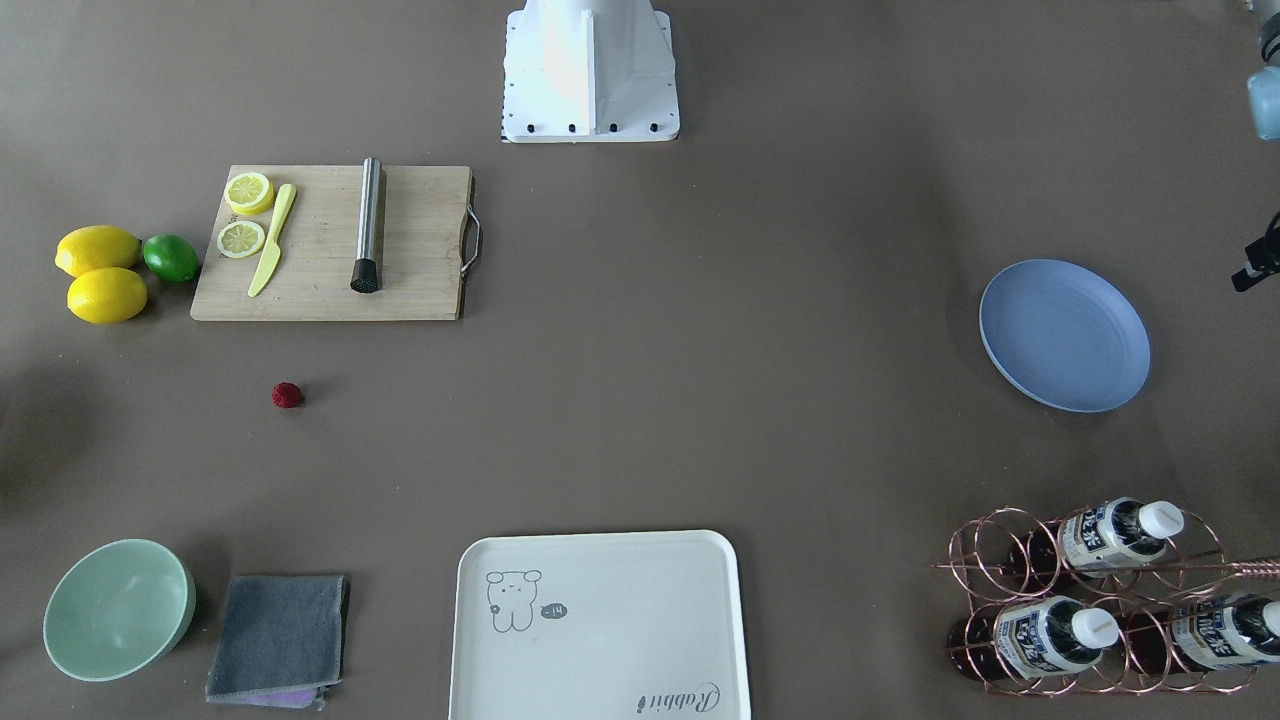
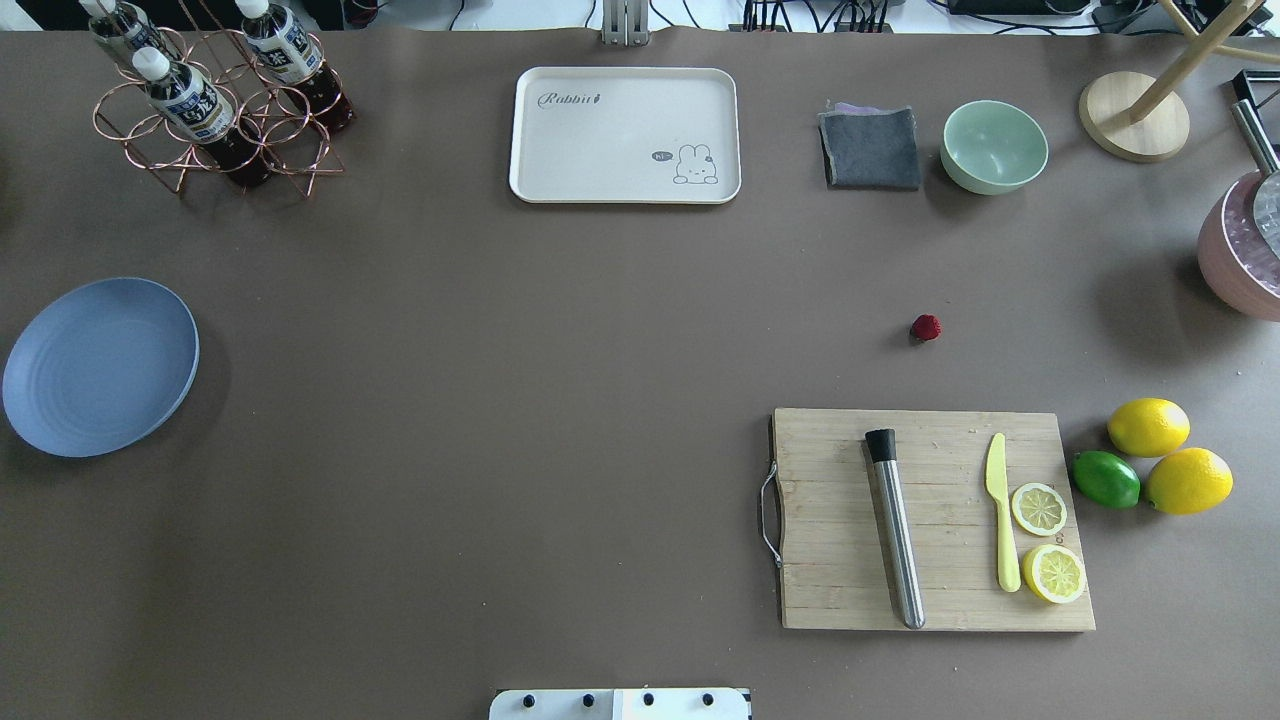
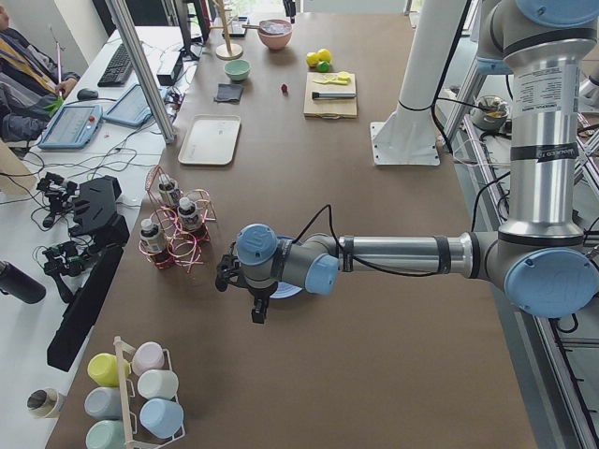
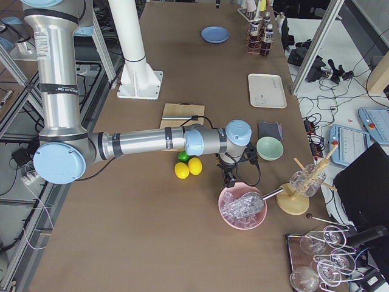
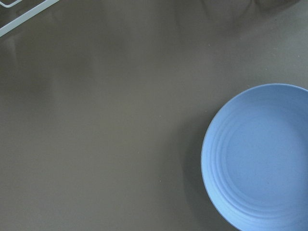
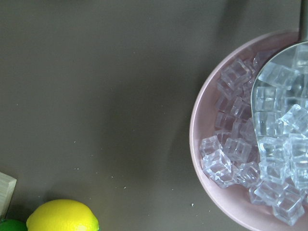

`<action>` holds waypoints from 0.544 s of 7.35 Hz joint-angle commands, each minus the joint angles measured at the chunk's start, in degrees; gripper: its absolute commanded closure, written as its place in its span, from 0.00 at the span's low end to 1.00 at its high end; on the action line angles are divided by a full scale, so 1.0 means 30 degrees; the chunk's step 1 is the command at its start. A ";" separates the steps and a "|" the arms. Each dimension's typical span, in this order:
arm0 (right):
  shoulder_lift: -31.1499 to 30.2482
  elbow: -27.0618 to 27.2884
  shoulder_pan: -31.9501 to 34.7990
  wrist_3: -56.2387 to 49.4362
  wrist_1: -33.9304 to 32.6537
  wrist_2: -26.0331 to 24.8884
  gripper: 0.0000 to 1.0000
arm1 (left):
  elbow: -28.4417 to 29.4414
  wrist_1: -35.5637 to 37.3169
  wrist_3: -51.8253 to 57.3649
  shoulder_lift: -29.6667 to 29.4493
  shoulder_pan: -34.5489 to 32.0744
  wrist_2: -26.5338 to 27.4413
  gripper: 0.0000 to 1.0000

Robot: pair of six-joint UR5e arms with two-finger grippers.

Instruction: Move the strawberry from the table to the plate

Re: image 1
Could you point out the red strawberry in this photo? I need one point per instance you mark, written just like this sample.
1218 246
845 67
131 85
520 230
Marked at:
287 395

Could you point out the blue round plate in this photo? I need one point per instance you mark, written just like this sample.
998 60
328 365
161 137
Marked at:
1064 336

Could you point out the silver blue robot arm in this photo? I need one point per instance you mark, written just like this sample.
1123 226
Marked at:
1263 86

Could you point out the bamboo cutting board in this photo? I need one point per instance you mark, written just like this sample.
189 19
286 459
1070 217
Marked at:
421 251

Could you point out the cream rabbit tray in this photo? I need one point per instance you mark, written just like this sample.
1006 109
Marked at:
634 625

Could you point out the steel rod black tip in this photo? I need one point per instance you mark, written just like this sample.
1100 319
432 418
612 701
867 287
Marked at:
366 275

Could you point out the yellow plastic knife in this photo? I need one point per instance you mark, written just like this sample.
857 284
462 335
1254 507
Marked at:
271 252

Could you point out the lemon slice near knife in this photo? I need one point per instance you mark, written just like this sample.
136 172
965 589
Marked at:
240 239

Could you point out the thick lemon half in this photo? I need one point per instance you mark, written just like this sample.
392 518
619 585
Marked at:
249 194

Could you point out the grey folded cloth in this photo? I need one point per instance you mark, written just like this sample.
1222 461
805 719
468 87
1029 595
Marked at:
281 643

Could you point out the green lime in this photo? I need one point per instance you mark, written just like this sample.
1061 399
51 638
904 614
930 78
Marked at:
171 258

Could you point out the front white-label drink bottle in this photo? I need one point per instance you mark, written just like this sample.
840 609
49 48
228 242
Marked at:
1025 642

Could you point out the white-label drink bottle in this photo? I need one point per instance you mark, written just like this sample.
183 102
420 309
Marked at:
1232 631
1025 642
1118 535

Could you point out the middle white-label drink bottle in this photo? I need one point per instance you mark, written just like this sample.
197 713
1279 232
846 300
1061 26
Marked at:
1118 535

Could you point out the whole yellow lemon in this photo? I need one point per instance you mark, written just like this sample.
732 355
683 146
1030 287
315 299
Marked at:
96 247
107 295

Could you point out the mint green bowl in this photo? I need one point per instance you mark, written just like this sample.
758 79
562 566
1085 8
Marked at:
118 609

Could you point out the rear white-label drink bottle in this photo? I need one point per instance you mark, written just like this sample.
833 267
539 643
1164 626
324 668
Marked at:
1232 631

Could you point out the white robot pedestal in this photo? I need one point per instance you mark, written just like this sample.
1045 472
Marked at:
589 72

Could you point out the copper wire bottle rack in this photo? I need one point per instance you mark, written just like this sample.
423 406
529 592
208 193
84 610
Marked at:
993 558

